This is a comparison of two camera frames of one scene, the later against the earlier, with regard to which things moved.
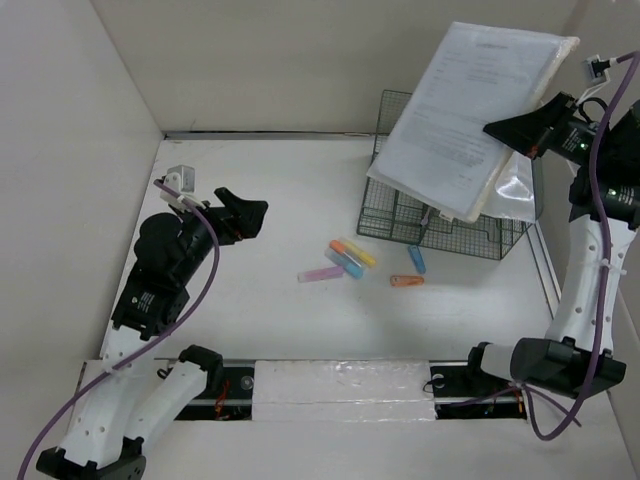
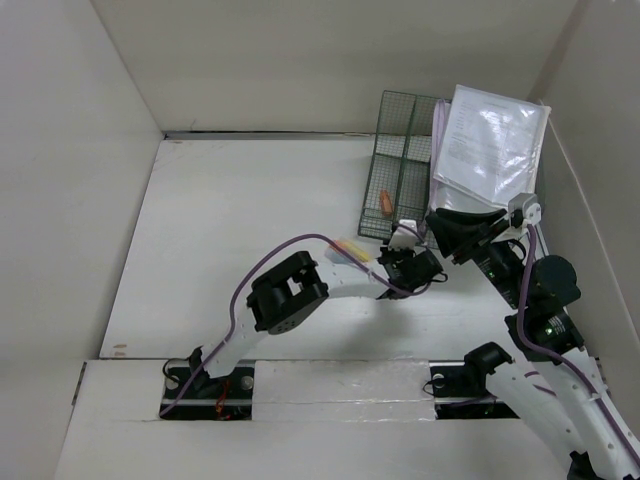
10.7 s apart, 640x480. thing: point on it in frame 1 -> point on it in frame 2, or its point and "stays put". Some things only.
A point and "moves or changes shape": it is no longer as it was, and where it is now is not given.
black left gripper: [231, 227] -> [406, 254]
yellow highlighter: [358, 254] stays put
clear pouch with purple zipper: [513, 195] -> [441, 195]
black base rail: [460, 392] stays put
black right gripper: [533, 131] -> [450, 235]
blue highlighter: [344, 263] stays put
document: [437, 150] moves or changes shape
